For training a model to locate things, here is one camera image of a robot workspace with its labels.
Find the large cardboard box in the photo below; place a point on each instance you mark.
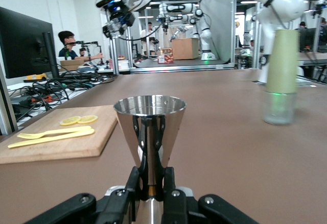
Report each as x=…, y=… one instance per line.
x=185, y=49

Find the black computer monitor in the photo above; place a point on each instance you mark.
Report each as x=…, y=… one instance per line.
x=23, y=45

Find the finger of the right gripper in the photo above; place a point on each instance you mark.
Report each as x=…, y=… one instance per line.
x=124, y=28
x=107, y=31

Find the colourful snack box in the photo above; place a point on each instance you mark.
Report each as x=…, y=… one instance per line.
x=165, y=58

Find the yellow device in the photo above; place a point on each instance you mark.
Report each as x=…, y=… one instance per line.
x=35, y=77

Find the white backdrop screen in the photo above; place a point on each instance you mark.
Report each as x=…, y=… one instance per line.
x=222, y=25

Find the standing person white shirt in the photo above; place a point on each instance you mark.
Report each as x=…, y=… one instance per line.
x=146, y=35

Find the yellow plastic knife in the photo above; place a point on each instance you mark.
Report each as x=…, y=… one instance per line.
x=51, y=138

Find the lemon slice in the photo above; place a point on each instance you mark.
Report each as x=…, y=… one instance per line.
x=69, y=121
x=88, y=119

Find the white humanoid robot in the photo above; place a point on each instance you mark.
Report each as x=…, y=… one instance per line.
x=205, y=35

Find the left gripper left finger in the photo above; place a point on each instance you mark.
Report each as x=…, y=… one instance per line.
x=112, y=208

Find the black handheld gripper rig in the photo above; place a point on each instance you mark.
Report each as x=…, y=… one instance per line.
x=87, y=46

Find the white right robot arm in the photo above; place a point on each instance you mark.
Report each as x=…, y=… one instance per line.
x=281, y=2

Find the small cardboard box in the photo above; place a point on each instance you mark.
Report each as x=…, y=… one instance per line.
x=71, y=64

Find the green sleeved glass bottle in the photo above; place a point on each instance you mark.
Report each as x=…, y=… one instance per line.
x=281, y=60

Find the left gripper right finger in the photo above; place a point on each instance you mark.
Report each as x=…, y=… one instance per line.
x=176, y=208

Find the steel jigger measuring cup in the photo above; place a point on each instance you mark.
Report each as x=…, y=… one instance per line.
x=150, y=132

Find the yellow plastic fork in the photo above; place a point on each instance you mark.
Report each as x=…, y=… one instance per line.
x=56, y=131

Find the grey metal stand post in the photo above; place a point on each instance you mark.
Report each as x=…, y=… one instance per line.
x=7, y=106

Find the aluminium frame post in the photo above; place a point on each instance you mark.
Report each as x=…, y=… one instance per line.
x=114, y=55

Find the seated person black hair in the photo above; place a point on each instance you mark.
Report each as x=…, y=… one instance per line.
x=67, y=40

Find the wooden cutting board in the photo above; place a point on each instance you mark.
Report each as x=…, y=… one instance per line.
x=56, y=147

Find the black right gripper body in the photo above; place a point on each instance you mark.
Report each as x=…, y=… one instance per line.
x=122, y=14

